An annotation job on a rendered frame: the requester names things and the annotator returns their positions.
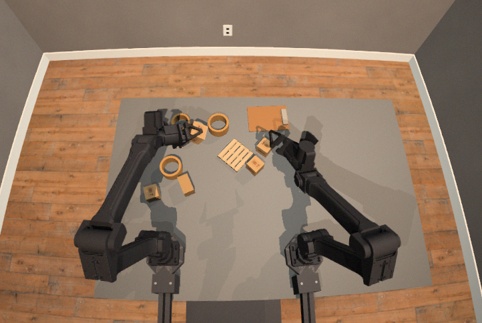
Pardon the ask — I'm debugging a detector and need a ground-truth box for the small wooden pallet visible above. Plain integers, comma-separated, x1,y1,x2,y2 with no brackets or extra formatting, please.
218,139,253,172

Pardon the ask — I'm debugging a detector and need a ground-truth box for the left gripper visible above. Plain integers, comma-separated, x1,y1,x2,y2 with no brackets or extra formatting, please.
160,122,203,149

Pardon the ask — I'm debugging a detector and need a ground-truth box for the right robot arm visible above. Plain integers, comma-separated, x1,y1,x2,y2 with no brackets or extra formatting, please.
285,131,401,286

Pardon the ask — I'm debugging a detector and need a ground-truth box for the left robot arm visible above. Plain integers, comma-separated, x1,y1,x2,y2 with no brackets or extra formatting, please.
73,109,180,283

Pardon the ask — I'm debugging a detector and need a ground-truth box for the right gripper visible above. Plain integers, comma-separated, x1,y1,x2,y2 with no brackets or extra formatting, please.
269,130,298,164

